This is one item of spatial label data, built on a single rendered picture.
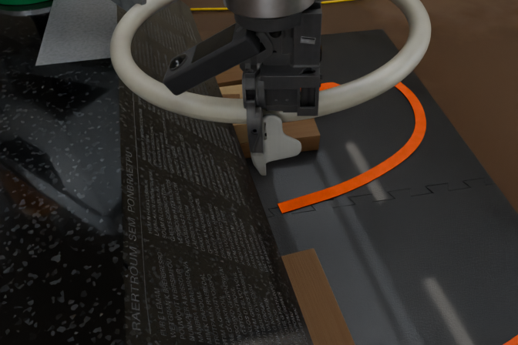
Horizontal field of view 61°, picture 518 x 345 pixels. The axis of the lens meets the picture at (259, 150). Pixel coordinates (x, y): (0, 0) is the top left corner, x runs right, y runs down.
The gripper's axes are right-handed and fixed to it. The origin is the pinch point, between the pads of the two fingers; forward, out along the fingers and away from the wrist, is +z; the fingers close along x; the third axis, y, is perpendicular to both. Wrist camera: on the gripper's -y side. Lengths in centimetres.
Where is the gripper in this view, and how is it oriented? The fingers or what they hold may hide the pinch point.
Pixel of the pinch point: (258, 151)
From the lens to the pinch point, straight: 56.5
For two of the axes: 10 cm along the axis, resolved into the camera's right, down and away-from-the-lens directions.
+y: 10.0, 0.1, -0.9
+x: 0.7, -6.9, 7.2
